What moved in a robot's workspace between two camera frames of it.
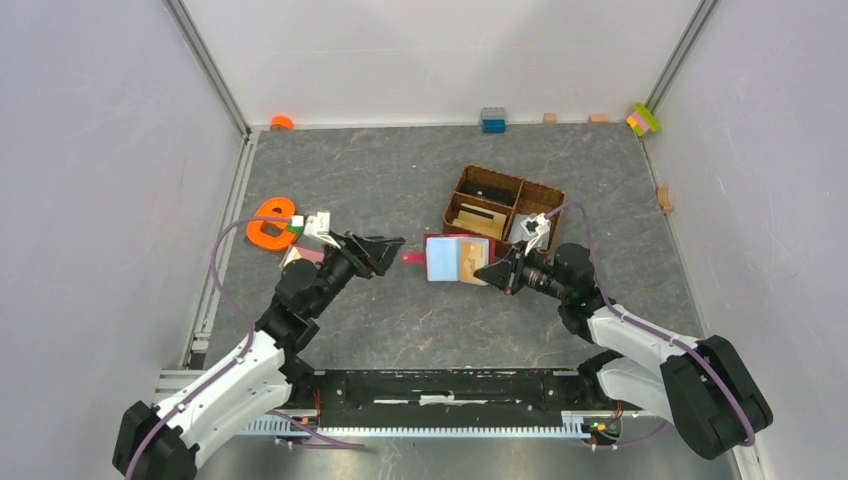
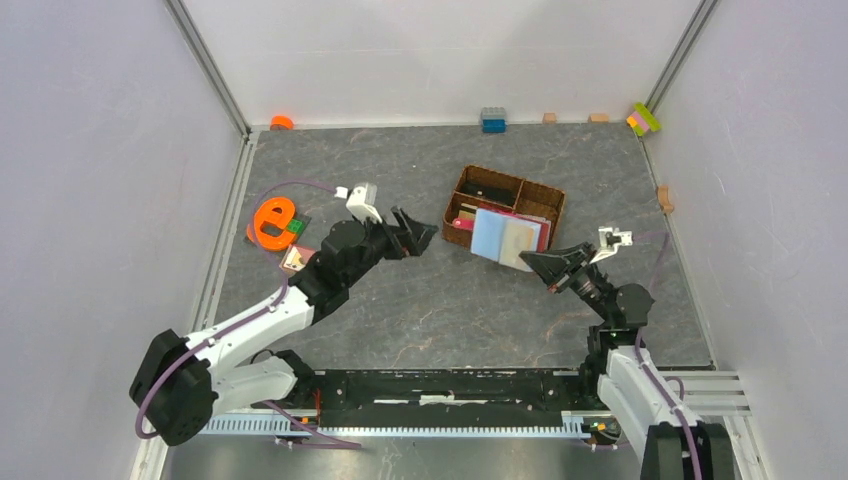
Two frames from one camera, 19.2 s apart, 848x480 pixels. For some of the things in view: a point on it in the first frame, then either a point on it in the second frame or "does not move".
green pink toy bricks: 643,120 does not move
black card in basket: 495,192 does not move
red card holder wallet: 454,257 -> 501,235
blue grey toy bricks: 494,120 does not move
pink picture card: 310,252 does not move
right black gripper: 497,273 -> 554,268
